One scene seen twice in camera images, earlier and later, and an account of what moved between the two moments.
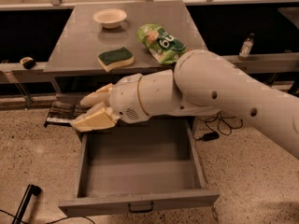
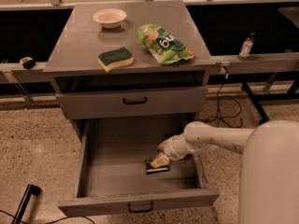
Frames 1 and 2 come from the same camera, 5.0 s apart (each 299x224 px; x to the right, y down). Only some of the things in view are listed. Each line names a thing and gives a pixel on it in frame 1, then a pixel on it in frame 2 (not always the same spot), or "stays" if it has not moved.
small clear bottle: [247, 46] stays
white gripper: [125, 97] to [176, 147]
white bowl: [110, 18] stays
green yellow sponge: [114, 59] stays
